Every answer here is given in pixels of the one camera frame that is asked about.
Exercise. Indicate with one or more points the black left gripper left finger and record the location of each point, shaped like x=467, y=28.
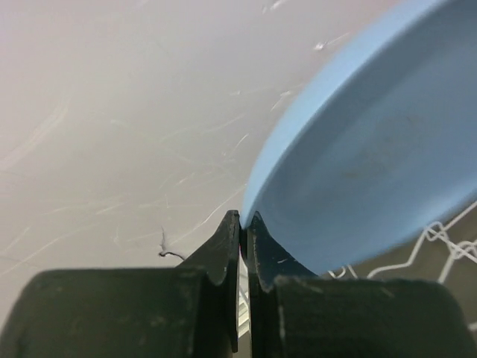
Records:
x=215, y=293

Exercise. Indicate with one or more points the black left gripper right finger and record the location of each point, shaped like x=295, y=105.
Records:
x=266, y=259

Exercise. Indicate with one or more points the blue plate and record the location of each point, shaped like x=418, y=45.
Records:
x=381, y=143

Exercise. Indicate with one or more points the white wire dish rack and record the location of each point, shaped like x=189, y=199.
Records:
x=442, y=252

